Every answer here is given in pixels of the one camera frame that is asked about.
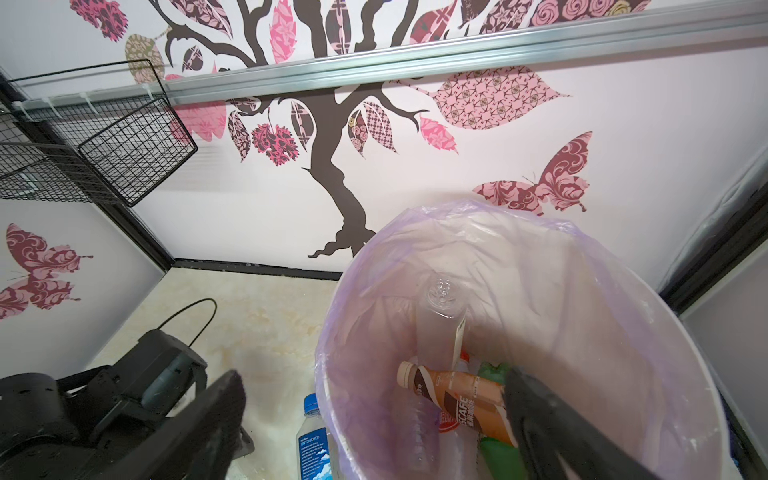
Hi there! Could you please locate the aluminium rail back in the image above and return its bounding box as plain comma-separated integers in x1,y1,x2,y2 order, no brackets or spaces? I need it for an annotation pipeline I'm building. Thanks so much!
11,10,768,112

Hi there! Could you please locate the black wire basket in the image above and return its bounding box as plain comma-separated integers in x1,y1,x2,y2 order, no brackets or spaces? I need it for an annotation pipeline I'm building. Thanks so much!
1,58,198,207

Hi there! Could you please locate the clear rectangular bottle green label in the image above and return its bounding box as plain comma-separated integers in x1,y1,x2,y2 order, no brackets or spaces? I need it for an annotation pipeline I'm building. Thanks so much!
415,272,469,371

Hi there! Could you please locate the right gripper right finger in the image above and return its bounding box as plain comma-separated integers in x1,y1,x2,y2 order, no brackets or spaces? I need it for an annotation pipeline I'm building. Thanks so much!
505,367,657,479

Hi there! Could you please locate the green plastic bottle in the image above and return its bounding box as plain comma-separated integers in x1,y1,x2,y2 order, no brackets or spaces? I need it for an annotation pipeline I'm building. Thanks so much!
476,361,530,480

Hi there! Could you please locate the clear bottle blue label cap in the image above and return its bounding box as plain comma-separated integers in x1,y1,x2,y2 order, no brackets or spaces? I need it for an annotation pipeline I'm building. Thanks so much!
296,393,334,480

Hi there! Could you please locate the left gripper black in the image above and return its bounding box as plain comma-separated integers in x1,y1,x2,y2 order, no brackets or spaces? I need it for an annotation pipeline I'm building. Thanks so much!
1,329,213,479

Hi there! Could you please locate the white bin with purple liner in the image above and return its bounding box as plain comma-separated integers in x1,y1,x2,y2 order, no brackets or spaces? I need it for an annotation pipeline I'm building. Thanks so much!
315,201,738,479

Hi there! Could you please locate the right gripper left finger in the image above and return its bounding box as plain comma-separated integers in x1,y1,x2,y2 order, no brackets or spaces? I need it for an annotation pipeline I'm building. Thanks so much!
99,370,248,479

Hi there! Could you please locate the brown bottle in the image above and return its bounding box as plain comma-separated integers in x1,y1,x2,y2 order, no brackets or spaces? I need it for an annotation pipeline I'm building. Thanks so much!
397,361,518,447

